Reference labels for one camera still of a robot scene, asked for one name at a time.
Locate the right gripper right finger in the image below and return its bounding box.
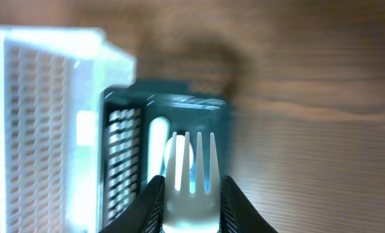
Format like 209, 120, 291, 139
219, 175, 278, 233

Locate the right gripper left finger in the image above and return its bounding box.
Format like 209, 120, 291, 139
100, 175, 164, 233

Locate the clear plastic basket tray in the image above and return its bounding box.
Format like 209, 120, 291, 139
0, 25, 137, 232

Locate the black plastic basket tray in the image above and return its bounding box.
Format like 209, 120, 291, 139
100, 80, 230, 230

